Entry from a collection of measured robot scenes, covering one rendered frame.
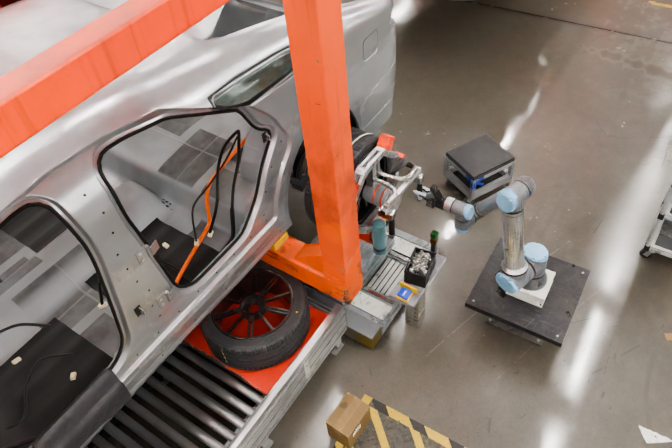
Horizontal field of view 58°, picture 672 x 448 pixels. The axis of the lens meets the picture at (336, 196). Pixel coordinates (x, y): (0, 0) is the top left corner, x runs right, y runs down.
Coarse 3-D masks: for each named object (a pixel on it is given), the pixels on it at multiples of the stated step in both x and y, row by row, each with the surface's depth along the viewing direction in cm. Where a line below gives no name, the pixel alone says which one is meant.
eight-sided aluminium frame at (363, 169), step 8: (376, 152) 357; (384, 152) 356; (392, 152) 367; (368, 160) 352; (376, 160) 352; (392, 160) 383; (360, 168) 346; (368, 168) 346; (360, 176) 345; (360, 184) 345; (392, 184) 390; (376, 208) 392; (368, 216) 388; (376, 216) 387; (360, 232) 370; (368, 232) 380
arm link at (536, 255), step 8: (528, 248) 356; (536, 248) 355; (544, 248) 355; (528, 256) 351; (536, 256) 351; (544, 256) 351; (536, 264) 351; (544, 264) 354; (536, 272) 352; (544, 272) 361
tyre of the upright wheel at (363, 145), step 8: (352, 128) 371; (352, 136) 358; (368, 136) 361; (376, 136) 364; (352, 144) 353; (360, 144) 352; (368, 144) 354; (376, 144) 364; (360, 152) 349; (304, 192) 358; (304, 200) 361; (312, 200) 356; (312, 208) 359; (312, 216) 365; (360, 224) 388
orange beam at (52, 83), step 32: (128, 0) 164; (160, 0) 163; (192, 0) 171; (224, 0) 182; (96, 32) 153; (128, 32) 157; (160, 32) 166; (32, 64) 145; (64, 64) 145; (96, 64) 152; (128, 64) 160; (0, 96) 136; (32, 96) 140; (64, 96) 148; (0, 128) 137; (32, 128) 143
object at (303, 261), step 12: (288, 240) 371; (276, 252) 365; (288, 252) 364; (300, 252) 360; (312, 252) 350; (276, 264) 373; (288, 264) 364; (300, 264) 357; (312, 264) 351; (300, 276) 365; (312, 276) 356; (324, 288) 357
